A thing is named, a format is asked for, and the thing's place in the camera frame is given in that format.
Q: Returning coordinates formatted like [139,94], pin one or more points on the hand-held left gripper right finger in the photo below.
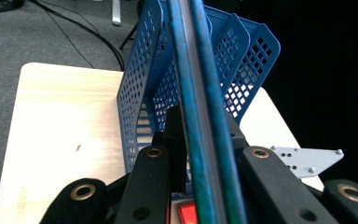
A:
[237,140]

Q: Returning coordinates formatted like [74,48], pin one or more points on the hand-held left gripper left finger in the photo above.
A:
[177,149]

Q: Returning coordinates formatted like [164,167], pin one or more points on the blue cartoon picture book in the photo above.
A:
[205,124]

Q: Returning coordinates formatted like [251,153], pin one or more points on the blue plastic file rack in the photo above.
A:
[136,93]

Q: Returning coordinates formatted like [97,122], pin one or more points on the black folding chair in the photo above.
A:
[129,35]

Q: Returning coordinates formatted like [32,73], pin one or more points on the grey metal chair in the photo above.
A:
[116,12]

